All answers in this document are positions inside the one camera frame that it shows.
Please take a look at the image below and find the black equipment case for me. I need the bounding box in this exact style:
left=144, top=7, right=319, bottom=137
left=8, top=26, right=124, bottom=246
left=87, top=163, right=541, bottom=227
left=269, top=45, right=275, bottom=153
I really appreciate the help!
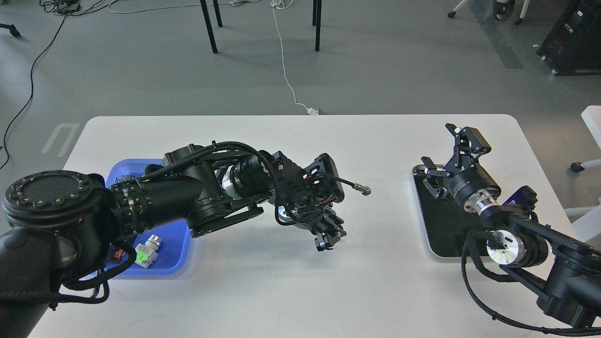
left=536, top=0, right=601, bottom=76

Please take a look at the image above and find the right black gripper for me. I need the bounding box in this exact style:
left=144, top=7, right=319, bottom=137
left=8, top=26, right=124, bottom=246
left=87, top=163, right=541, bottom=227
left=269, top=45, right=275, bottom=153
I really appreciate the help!
left=421, top=123, right=501, bottom=212

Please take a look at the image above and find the black table leg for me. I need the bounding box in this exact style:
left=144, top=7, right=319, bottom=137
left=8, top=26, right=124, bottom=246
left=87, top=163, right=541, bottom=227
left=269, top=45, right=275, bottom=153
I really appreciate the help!
left=313, top=0, right=322, bottom=52
left=200, top=0, right=223, bottom=54

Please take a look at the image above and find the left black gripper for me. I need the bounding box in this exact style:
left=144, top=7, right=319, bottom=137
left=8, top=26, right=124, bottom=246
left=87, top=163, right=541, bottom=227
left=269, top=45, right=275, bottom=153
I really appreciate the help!
left=293, top=206, right=347, bottom=251

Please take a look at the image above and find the black table leg right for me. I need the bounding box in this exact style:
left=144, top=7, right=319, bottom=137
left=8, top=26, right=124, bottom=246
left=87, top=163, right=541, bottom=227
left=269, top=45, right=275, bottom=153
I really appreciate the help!
left=313, top=0, right=322, bottom=52

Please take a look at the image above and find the white office chair base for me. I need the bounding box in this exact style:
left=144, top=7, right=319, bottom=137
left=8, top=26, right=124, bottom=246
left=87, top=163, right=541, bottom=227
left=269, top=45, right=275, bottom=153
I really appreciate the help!
left=447, top=0, right=531, bottom=26

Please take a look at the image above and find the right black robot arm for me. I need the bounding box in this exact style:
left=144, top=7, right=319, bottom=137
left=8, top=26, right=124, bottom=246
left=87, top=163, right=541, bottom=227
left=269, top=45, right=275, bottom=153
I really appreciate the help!
left=421, top=123, right=600, bottom=337

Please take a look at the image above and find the blue plastic tray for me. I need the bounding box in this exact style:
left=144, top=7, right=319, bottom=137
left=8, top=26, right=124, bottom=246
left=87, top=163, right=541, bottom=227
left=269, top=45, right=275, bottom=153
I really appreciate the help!
left=106, top=159, right=191, bottom=279

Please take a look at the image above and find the black cable on floor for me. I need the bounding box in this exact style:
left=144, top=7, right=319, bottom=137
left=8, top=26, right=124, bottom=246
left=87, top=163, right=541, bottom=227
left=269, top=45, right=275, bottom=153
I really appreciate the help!
left=0, top=0, right=106, bottom=168

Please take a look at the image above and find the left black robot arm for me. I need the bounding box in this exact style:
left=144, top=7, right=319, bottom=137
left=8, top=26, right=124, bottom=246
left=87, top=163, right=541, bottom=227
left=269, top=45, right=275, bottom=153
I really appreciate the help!
left=1, top=141, right=371, bottom=338

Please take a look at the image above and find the black table leg left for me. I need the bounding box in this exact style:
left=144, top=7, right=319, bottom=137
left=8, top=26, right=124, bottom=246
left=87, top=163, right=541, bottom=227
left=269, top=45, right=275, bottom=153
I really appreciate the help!
left=200, top=0, right=223, bottom=54

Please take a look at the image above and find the green white push button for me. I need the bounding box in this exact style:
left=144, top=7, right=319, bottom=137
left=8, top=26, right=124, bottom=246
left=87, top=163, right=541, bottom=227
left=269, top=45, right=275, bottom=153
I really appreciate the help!
left=135, top=235, right=162, bottom=268

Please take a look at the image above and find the silver metal tray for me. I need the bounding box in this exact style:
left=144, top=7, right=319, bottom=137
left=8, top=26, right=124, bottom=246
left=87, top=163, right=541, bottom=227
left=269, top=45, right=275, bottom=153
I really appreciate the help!
left=411, top=164, right=484, bottom=261

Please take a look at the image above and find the white cable on floor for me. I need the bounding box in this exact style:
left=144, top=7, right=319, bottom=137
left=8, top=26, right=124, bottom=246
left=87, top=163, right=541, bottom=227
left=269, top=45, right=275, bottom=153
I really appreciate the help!
left=107, top=0, right=318, bottom=115

